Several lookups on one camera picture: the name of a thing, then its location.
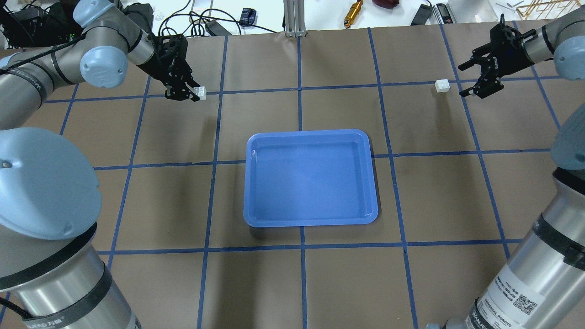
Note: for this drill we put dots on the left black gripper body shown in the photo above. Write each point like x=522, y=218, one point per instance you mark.
x=161, y=65

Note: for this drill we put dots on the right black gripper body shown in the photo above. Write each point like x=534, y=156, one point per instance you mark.
x=507, y=58

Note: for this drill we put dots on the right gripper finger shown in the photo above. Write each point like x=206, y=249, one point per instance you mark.
x=471, y=91
x=472, y=62

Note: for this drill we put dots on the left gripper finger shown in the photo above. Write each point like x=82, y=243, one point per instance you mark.
x=192, y=95
x=173, y=93

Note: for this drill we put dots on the white block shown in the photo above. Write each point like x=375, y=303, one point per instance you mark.
x=202, y=92
x=442, y=85

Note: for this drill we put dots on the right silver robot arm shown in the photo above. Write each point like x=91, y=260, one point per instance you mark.
x=544, y=278

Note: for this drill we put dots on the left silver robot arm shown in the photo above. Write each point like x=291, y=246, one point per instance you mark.
x=50, y=201

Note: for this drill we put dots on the blue plastic tray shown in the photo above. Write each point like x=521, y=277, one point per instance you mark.
x=309, y=178

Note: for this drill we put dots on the black power adapter brick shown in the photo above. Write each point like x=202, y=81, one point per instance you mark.
x=422, y=15

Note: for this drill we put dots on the gold metal cylinder tool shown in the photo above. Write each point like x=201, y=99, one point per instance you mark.
x=352, y=14

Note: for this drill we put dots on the gold wire rack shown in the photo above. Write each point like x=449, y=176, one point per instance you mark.
x=547, y=9

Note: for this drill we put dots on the aluminium frame post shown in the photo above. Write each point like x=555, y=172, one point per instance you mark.
x=294, y=18

